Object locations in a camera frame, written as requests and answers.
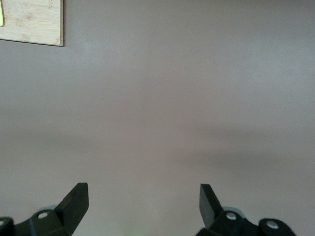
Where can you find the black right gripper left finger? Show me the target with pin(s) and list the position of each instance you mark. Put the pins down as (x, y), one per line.
(71, 209)

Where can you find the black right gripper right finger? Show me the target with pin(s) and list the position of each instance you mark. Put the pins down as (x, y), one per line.
(211, 211)

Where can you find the brown table cover mat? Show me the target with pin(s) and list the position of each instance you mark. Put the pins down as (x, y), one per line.
(172, 110)

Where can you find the bamboo cutting board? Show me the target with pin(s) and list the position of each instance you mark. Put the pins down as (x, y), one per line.
(32, 19)

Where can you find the yellow plastic fork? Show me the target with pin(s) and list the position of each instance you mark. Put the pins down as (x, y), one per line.
(1, 14)

